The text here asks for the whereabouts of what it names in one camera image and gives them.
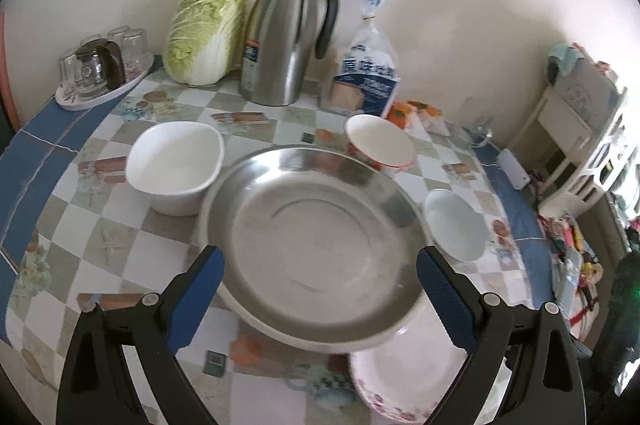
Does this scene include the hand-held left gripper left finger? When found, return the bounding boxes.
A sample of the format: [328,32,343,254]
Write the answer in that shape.
[56,245,226,425]

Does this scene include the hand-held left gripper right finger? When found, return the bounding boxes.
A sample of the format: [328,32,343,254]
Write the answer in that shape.
[416,245,587,425]

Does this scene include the white square bowl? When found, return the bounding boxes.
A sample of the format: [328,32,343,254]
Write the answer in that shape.
[125,121,225,217]

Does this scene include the checkered blue-edged tablecloth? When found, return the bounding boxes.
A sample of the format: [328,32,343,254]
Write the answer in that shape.
[0,55,556,425]

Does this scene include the colourful clutter pile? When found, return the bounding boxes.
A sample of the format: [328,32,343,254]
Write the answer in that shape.
[539,214,603,311]

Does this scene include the small white bowl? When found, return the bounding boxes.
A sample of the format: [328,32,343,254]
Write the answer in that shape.
[424,188,488,262]

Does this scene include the white power adapter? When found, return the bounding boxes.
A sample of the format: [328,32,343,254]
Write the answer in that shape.
[496,148,531,191]

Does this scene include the red patterned bowl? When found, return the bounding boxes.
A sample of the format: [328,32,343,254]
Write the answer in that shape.
[344,114,417,176]

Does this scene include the clear glass cup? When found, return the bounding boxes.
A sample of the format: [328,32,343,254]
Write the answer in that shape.
[460,98,493,147]

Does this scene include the white plastic chair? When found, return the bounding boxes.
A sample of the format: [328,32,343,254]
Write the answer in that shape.
[505,42,640,216]

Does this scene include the orange snack packets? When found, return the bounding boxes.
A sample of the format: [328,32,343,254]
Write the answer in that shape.
[387,101,451,136]

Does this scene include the floral oval tray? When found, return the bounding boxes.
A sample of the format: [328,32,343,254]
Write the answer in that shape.
[55,52,155,112]

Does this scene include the bagged sliced bread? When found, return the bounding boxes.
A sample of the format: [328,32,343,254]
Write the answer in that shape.
[320,0,403,118]

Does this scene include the glass pitcher brown lid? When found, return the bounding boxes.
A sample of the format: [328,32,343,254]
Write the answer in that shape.
[74,39,127,98]

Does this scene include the teal cloth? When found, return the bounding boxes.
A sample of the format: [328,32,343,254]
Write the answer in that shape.
[547,42,587,82]

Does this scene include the napa cabbage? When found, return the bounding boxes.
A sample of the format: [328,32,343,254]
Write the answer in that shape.
[162,0,248,86]

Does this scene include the stainless steel thermos jug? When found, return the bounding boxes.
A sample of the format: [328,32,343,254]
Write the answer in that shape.
[239,0,340,107]

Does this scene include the orange door frame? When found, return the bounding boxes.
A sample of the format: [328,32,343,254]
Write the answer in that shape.
[0,10,22,131]

